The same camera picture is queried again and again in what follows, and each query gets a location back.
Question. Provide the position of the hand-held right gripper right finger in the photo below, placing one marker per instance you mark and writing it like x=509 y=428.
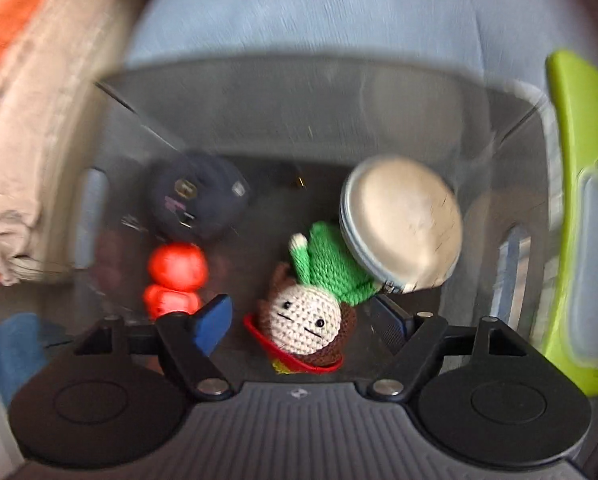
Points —
x=390 y=324

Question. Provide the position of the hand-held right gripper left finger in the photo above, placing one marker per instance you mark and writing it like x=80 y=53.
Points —
x=211 y=325

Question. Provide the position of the red toy figure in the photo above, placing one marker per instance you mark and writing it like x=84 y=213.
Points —
x=176 y=265

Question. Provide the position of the crochet doll with green dress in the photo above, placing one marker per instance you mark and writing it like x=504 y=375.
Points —
x=306 y=317

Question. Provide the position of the round grey zip pouch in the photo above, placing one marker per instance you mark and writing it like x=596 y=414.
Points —
x=409 y=215

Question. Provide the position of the transparent grey storage box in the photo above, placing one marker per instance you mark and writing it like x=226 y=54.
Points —
x=304 y=110

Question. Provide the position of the green lid with clear window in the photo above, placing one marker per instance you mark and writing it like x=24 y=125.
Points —
x=571 y=160

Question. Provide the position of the beige crumpled sheet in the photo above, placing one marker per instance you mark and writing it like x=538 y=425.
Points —
x=44 y=160

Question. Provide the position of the grey plush blanket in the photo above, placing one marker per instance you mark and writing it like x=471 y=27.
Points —
x=304 y=10

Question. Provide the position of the orange knitted blanket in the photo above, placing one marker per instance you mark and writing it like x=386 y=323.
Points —
x=9 y=15

